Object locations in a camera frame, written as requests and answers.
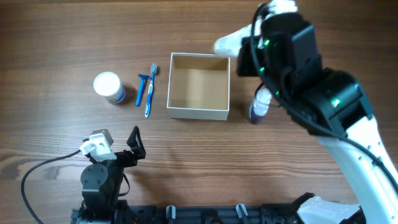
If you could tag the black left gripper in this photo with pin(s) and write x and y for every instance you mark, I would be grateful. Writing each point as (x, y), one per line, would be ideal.
(125, 157)

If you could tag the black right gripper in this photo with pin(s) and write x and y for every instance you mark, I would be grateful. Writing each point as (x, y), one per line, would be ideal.
(245, 58)

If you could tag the white floral cream tube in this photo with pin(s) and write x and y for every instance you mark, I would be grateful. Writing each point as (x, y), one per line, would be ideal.
(230, 45)

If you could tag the dark blue sanitizer bottle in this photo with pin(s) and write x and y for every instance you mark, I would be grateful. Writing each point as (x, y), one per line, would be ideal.
(259, 105)

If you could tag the white cotton swab container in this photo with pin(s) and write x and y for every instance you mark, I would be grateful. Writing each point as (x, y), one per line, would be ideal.
(109, 86)

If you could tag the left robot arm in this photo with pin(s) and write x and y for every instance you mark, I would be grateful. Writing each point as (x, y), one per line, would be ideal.
(102, 179)

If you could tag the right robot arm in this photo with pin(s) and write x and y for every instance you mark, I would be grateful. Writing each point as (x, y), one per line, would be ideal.
(330, 104)

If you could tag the blue disposable razor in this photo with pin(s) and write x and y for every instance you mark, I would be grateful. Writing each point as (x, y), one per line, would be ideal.
(141, 89)

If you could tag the blue white toothbrush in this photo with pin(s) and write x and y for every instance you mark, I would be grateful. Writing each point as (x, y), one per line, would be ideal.
(154, 72)

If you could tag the beige open cardboard box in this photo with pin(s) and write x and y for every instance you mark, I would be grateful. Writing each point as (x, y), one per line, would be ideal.
(199, 86)

